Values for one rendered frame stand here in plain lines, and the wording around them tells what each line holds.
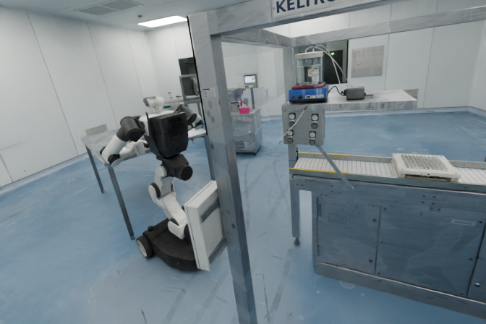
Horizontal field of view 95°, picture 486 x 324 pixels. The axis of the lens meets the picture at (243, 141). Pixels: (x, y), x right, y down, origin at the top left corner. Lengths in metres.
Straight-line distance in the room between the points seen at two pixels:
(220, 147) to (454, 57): 6.65
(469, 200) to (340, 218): 0.61
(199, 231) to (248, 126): 3.19
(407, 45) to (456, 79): 1.32
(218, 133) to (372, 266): 1.43
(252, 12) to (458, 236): 1.51
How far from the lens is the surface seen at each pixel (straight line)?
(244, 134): 3.91
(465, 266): 1.83
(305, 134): 1.30
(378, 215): 1.59
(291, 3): 0.60
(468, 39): 7.15
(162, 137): 1.60
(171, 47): 7.63
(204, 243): 0.81
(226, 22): 0.65
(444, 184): 1.47
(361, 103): 1.24
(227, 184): 0.76
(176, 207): 2.12
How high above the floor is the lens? 1.48
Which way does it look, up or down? 18 degrees down
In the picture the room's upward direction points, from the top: 7 degrees counter-clockwise
